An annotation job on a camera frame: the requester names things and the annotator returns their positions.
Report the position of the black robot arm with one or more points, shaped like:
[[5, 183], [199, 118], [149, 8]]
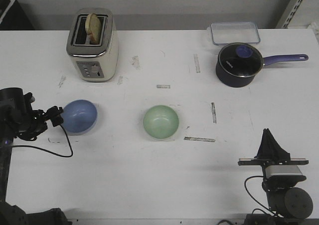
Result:
[[287, 204], [19, 120]]

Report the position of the clear plastic food container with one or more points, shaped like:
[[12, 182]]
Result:
[[223, 33]]

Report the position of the slice of toast bread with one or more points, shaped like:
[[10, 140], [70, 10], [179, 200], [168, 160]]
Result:
[[93, 28]]

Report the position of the glass pot lid blue knob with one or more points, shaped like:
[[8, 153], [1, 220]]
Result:
[[240, 59]]

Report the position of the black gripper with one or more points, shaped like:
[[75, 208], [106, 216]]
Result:
[[268, 143], [34, 122]]

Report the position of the green bowl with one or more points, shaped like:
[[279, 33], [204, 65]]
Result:
[[160, 122]]

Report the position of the white metal shelf upright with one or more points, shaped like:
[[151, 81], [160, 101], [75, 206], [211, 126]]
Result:
[[299, 14]]

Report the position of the blue bowl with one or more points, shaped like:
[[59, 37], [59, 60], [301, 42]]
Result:
[[79, 116]]

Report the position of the dark blue saucepan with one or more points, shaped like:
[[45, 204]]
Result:
[[237, 82]]

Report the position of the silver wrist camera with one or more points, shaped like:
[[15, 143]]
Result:
[[284, 175]]

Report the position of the cream two-slot toaster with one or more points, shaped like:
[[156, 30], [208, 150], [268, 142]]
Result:
[[93, 62]]

